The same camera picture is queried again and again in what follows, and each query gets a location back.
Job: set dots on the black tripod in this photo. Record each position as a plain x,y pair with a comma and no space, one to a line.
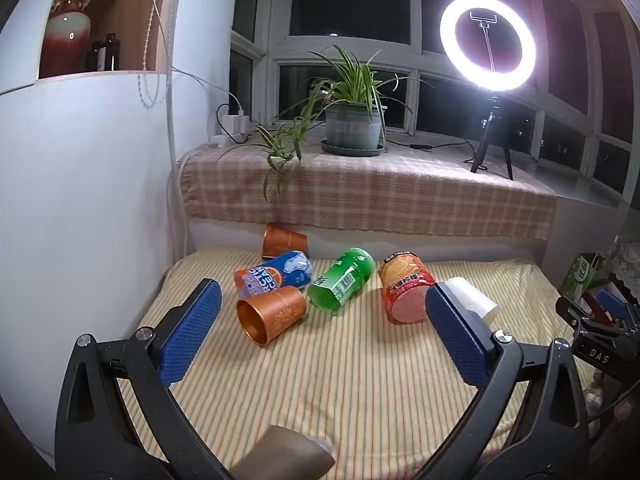
492,130

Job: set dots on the dark glass bottle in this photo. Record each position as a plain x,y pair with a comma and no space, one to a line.
94,57
111,52

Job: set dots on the white power strip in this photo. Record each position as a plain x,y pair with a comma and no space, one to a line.
227,138

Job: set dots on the yellow striped blanket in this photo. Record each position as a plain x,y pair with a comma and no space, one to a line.
350,375

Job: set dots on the brown paper cup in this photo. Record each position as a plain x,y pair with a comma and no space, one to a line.
295,452

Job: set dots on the brown plaid cloth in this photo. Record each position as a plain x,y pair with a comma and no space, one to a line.
400,195

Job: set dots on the green carton box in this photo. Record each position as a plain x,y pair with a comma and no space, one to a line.
580,275

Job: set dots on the green plant saucer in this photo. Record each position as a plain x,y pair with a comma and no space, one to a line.
350,150

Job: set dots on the green printed cup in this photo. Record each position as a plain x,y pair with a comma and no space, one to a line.
345,275

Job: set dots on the white window frame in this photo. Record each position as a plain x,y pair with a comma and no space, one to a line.
415,45

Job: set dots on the wooden wall shelf niche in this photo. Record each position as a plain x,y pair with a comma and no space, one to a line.
135,20

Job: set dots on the white charger plug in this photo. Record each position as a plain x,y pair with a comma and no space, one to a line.
231,122
244,122

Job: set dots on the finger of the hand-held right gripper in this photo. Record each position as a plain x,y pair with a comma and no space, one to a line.
612,302
575,312

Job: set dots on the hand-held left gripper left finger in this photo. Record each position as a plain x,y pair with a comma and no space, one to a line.
192,332

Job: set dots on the white lace cloth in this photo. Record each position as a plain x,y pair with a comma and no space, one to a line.
627,260

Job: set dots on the spider plant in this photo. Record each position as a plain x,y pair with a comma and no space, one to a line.
350,80

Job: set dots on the red and orange printed cup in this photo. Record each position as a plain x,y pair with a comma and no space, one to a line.
402,285

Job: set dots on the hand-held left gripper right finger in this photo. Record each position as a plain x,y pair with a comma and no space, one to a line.
457,335

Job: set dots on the white vertical pipe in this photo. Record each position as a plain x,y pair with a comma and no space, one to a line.
172,160

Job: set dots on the red ceramic vase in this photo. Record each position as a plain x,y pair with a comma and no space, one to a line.
65,35

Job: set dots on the white cup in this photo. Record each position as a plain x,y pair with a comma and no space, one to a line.
475,300

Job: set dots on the blue and orange printed cup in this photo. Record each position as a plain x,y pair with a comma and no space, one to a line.
280,270

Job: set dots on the phone holder clamp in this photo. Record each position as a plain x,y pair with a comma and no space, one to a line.
484,30

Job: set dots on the copper metal cup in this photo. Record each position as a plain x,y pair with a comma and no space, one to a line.
272,310
282,242

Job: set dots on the grey-green plant pot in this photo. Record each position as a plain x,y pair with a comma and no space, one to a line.
352,125

